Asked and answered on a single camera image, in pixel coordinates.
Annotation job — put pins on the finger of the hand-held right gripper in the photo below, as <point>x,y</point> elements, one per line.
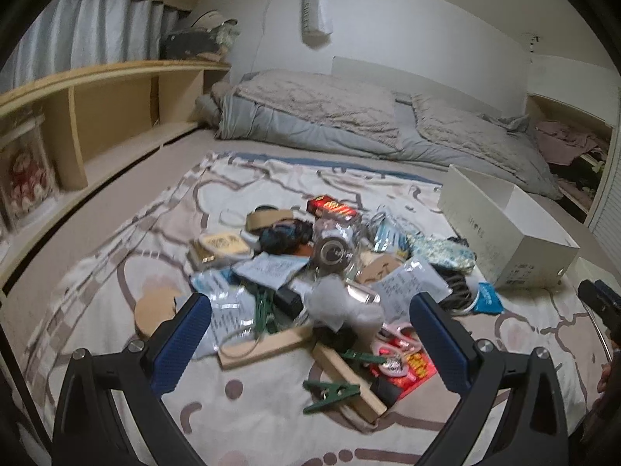
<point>599,301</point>

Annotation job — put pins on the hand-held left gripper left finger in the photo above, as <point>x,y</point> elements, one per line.
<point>182,340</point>

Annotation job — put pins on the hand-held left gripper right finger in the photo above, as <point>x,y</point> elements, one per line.
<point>436,344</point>

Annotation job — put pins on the red foil packet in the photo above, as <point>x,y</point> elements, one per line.
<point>412,374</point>

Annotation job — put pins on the wooden ruler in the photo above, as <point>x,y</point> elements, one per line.
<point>354,388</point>

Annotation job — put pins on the white shoe box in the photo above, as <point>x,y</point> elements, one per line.
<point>504,247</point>

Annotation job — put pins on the white shoe box lid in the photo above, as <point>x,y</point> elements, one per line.
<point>599,268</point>

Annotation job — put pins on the round wooden board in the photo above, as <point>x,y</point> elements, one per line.
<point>153,310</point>

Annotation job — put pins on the pink scissors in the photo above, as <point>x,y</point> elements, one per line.
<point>395,340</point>

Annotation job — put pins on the white printed sachet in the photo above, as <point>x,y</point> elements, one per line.
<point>412,286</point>
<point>271,272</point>
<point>225,310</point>

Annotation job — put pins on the beige elastic loop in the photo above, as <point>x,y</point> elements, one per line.
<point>240,344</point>

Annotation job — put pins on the blue snack packet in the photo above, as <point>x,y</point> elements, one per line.
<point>489,299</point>

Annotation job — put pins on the light wooden block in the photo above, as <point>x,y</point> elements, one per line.
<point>271,347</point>

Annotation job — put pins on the floral pouch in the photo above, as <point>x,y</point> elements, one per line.
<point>441,252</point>

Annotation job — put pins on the brown cardboard card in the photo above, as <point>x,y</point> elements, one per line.
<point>381,269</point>

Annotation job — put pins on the white louvered closet door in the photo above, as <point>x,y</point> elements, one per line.
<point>606,204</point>

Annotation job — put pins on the gold tin box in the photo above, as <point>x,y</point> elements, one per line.
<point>220,247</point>

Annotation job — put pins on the white fluffy plush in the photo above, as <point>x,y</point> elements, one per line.
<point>339,306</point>

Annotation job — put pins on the black ribbed adapter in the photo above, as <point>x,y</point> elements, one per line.
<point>290,301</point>

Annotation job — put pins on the blue face mask packet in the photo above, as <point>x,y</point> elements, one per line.
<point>388,235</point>

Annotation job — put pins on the cartoon printed blanket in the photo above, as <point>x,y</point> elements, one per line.
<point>271,429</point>

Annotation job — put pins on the pile of dark clothes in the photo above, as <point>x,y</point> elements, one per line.
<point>582,174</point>

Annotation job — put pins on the tape roll in clear bag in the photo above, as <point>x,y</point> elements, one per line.
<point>334,247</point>

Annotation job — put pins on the black lace scrunchie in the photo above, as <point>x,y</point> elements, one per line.
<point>284,238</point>

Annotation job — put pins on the beige tape roll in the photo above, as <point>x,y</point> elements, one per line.
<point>267,218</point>

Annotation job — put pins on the pile of pink clothes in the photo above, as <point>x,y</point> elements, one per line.
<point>567,141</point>

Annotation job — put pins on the red box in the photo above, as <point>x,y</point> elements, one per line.
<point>334,206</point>

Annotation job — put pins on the beige quilted pillow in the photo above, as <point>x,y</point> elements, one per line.
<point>315,102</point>
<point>465,126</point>

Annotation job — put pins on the framed teddy bear picture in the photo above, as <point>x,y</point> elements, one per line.
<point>26,179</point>

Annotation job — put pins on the grey duvet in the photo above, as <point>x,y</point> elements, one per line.
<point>291,136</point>

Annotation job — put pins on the wooden shelf unit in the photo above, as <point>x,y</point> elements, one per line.
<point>111,107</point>

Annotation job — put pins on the white headboard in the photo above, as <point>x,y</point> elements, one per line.
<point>436,77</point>

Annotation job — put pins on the dark bag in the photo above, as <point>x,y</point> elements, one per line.
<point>191,44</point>

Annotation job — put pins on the pale green cloth bundle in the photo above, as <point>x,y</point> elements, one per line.
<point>228,36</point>

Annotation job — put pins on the grey curtain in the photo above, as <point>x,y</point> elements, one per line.
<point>97,34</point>

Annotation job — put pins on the white cap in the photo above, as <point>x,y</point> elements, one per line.
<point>208,18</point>

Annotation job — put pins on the white hanging bag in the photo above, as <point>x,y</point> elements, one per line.
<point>316,9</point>

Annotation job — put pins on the wooden wall alcove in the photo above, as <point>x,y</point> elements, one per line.
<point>563,109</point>

